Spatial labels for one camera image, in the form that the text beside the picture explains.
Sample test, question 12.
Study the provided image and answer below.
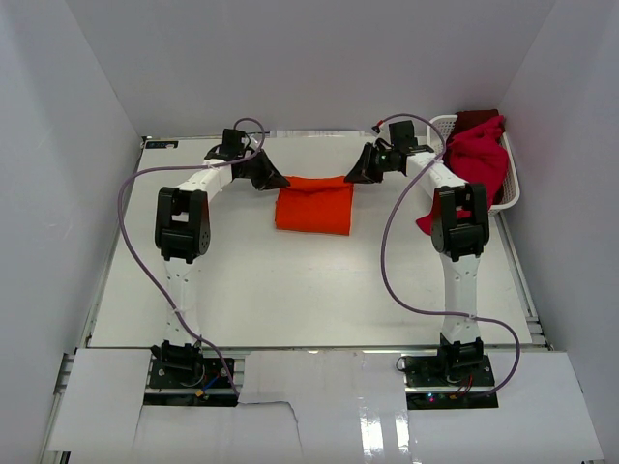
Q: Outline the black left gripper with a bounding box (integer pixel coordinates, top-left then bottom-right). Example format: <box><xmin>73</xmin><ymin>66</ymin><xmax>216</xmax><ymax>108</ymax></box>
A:
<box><xmin>239</xmin><ymin>149</ymin><xmax>289</xmax><ymax>191</ymax></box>

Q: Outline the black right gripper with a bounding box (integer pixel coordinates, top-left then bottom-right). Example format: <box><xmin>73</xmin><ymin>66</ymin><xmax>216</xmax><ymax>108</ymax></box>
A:
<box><xmin>345</xmin><ymin>142</ymin><xmax>398</xmax><ymax>185</ymax></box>

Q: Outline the orange t shirt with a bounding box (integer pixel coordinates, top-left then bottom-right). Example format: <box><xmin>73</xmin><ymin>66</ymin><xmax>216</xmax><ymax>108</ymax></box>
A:
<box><xmin>275</xmin><ymin>176</ymin><xmax>354</xmax><ymax>236</ymax></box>

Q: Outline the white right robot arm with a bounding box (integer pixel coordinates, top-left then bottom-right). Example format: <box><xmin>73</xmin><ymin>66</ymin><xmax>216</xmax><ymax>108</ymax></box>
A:
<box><xmin>344</xmin><ymin>120</ymin><xmax>489</xmax><ymax>386</ymax></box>

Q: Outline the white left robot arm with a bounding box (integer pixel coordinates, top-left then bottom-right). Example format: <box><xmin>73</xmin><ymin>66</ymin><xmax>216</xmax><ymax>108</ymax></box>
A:
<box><xmin>153</xmin><ymin>127</ymin><xmax>289</xmax><ymax>388</ymax></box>

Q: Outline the printed paper strip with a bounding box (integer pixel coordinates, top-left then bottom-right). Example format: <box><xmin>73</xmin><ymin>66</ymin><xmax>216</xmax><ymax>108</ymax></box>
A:
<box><xmin>270</xmin><ymin>130</ymin><xmax>366</xmax><ymax>138</ymax></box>

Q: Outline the black label sticker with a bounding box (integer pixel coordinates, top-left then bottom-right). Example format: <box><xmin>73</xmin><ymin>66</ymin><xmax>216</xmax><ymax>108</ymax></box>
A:
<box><xmin>144</xmin><ymin>140</ymin><xmax>179</xmax><ymax>150</ymax></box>

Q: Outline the dark maroon t shirt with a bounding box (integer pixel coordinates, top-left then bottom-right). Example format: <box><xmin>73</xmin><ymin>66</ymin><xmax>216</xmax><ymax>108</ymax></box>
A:
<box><xmin>452</xmin><ymin>109</ymin><xmax>499</xmax><ymax>135</ymax></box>

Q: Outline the crimson red t shirt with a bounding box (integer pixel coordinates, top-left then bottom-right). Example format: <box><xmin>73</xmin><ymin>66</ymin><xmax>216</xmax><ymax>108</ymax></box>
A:
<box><xmin>426</xmin><ymin>113</ymin><xmax>509</xmax><ymax>209</ymax></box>

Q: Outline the white perforated plastic basket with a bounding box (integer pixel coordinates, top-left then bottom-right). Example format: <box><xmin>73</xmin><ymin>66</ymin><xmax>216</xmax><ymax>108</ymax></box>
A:
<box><xmin>427</xmin><ymin>114</ymin><xmax>520</xmax><ymax>216</ymax></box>

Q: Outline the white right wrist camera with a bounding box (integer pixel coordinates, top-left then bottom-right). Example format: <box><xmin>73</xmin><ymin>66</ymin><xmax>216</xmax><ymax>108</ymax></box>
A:
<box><xmin>371</xmin><ymin>122</ymin><xmax>391</xmax><ymax>145</ymax></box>

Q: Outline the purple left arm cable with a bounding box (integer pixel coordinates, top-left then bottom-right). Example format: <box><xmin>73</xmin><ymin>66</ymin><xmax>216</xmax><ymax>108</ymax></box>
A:
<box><xmin>118</xmin><ymin>117</ymin><xmax>267</xmax><ymax>395</ymax></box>

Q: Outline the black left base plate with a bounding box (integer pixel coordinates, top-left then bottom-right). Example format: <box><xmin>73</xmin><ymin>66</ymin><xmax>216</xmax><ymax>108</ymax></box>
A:
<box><xmin>143</xmin><ymin>358</ymin><xmax>238</xmax><ymax>408</ymax></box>

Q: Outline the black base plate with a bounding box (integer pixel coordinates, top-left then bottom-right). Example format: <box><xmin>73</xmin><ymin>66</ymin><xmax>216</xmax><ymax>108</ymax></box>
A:
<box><xmin>396</xmin><ymin>355</ymin><xmax>499</xmax><ymax>411</ymax></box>
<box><xmin>143</xmin><ymin>358</ymin><xmax>238</xmax><ymax>408</ymax></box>

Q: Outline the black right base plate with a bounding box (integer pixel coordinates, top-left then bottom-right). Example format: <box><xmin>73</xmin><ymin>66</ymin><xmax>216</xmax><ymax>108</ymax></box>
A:
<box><xmin>396</xmin><ymin>355</ymin><xmax>499</xmax><ymax>411</ymax></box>

